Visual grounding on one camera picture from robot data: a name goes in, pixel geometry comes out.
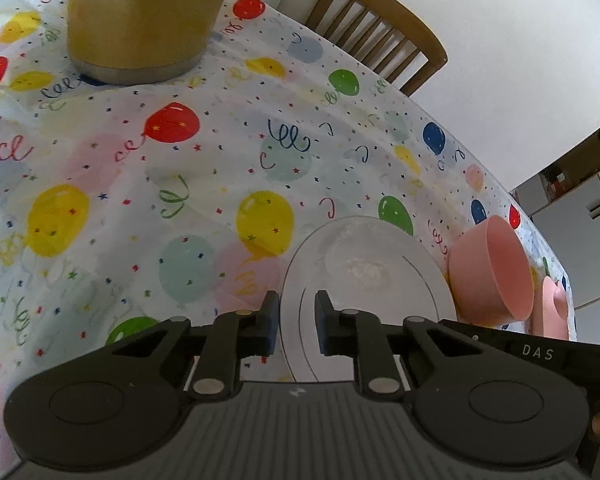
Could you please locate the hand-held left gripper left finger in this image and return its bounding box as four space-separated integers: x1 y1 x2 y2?
105 290 281 396

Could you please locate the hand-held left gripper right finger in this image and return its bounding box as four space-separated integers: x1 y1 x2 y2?
314 290 486 396

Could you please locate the white plate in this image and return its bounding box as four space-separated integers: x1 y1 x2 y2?
279 216 458 383

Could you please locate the large pink bowl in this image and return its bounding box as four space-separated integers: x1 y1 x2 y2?
447 216 536 328

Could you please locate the small pink bowl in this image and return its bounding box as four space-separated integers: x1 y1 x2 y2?
529 275 572 337

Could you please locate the white storage cabinet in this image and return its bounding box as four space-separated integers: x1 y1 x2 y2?
510 152 600 347

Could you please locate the balloon print tablecloth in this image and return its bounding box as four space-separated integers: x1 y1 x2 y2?
0 0 580 480

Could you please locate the wooden chair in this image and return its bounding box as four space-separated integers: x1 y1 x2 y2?
305 0 449 96

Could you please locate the gold thermos jug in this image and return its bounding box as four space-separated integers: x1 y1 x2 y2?
66 0 237 86

